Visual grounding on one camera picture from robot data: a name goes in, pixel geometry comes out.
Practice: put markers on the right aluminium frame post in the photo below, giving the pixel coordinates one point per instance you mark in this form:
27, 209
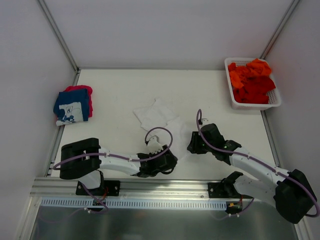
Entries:
280, 27

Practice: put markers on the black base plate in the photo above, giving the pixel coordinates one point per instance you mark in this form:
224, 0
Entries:
222, 190
112, 187

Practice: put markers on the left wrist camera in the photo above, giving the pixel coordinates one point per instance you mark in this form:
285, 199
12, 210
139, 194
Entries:
154, 146

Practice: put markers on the red t-shirt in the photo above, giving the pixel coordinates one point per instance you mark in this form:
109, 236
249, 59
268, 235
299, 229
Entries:
255, 91

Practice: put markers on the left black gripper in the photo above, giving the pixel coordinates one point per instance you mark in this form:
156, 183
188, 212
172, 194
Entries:
169, 159

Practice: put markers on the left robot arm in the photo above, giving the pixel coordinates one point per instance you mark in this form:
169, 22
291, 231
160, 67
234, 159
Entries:
84, 161

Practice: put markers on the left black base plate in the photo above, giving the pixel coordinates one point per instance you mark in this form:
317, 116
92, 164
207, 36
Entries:
112, 187

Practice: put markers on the left aluminium frame post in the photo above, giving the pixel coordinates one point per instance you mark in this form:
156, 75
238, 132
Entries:
57, 33

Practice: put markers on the white plastic basket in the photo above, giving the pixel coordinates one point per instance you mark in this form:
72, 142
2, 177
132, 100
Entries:
274, 95

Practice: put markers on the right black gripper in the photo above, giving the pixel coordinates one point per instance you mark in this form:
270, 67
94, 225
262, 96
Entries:
195, 143

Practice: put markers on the orange t-shirt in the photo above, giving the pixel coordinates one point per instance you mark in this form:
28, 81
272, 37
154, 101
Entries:
239, 75

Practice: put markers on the folded blue printed t-shirt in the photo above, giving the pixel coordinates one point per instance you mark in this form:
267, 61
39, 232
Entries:
67, 113

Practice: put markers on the white slotted cable duct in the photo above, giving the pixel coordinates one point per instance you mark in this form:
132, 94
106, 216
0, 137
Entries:
115, 203

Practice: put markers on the white t-shirt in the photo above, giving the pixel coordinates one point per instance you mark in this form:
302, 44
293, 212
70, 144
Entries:
161, 121

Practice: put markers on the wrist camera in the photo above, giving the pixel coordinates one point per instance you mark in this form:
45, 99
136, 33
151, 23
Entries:
154, 146
203, 121

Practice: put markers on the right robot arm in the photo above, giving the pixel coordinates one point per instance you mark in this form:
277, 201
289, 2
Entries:
289, 192

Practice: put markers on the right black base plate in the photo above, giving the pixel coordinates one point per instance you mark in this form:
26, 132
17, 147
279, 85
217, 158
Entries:
222, 190

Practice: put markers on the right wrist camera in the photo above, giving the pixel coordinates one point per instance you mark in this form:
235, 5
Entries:
203, 121

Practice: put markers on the aluminium frame post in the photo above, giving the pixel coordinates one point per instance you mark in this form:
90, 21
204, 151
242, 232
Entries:
57, 33
280, 27

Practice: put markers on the aluminium mounting rail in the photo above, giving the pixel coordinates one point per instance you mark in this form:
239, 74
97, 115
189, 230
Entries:
142, 188

